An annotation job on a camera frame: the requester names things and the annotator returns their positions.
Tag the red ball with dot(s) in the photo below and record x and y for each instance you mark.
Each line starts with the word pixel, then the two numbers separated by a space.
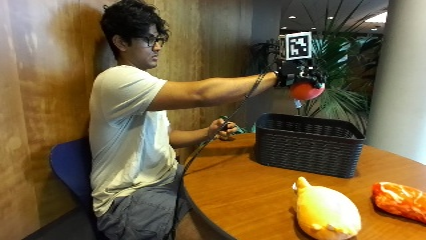
pixel 305 91

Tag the green palm plant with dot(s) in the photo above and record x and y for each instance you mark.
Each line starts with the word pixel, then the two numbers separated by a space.
pixel 341 96

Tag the small white tag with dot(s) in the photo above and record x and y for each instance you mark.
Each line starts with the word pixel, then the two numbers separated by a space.
pixel 298 103

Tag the white marker cube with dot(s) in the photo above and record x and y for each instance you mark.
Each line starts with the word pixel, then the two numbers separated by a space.
pixel 296 45

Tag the dark woven basket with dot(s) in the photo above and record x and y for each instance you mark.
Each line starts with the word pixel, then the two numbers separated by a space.
pixel 306 146

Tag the rectangular ceiling light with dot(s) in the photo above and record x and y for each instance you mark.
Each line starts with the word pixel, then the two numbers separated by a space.
pixel 377 17

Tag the the person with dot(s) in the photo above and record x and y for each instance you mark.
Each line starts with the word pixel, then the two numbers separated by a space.
pixel 128 133

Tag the yellow soft toy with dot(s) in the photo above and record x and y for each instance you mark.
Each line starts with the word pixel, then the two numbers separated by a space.
pixel 326 211

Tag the black eyeglasses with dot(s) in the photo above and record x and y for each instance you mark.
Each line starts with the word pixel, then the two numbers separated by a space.
pixel 153 41

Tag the blue chair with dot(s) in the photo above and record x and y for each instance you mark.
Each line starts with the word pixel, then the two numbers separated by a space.
pixel 71 166

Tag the orange patterned soft toy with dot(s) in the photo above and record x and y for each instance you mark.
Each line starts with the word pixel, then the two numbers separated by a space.
pixel 400 200

